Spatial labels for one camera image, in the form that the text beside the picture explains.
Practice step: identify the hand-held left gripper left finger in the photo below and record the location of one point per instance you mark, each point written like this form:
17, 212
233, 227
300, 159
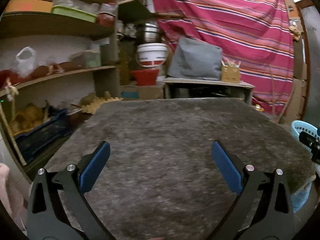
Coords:
96, 166

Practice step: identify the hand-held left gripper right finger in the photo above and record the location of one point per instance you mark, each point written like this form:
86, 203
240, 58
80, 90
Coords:
226, 166

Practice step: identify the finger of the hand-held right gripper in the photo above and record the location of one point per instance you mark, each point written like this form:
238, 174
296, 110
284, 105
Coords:
310, 141

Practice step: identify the light blue plastic basket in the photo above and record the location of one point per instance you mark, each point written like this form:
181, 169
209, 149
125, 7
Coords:
298, 126

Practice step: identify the stack of cardboard sheets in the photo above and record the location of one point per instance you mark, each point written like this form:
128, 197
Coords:
297, 92

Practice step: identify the dark blue plastic crate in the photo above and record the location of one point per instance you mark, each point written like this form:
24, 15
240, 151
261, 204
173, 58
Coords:
42, 135

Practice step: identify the egg tray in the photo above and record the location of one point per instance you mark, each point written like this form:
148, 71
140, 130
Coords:
105, 102

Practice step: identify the pile of yellowish tubers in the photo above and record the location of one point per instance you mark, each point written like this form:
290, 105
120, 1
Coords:
28, 117

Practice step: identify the wooden framed door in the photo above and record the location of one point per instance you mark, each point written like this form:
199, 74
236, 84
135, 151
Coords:
311, 55

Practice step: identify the cardboard box with blue print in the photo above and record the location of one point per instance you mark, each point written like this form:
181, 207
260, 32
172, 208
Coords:
145, 92

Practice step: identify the low wooden table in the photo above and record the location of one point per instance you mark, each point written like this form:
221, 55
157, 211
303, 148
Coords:
200, 81

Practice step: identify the woven utensil box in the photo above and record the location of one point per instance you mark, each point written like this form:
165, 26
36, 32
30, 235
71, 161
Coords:
231, 75

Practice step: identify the red plastic basket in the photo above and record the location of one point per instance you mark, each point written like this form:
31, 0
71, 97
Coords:
145, 77

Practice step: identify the sweet potato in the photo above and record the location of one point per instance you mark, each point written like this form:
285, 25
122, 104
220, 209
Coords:
40, 71
70, 65

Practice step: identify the clear plastic container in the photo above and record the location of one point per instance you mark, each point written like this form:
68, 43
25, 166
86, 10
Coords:
86, 59

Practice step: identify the knotted cloth strip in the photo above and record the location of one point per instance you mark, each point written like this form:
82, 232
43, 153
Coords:
11, 90

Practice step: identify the white plastic bucket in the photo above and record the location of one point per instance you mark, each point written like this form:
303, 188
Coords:
152, 53

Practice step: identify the white plastic bag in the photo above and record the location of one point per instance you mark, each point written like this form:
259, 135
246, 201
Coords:
25, 62

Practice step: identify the red striped cloth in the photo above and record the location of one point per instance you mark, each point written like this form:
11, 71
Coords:
225, 25

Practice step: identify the steel pot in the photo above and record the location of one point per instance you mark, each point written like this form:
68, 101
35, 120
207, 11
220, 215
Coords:
148, 33

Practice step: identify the wooden shelf unit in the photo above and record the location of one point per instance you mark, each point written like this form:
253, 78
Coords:
50, 25

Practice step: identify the green plastic tray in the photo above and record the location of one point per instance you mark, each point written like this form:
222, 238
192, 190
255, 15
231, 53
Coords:
73, 13

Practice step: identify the dark shelf unit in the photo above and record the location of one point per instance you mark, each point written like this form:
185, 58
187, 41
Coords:
132, 10

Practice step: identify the yellow box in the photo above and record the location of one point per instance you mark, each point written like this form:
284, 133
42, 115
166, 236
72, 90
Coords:
27, 6

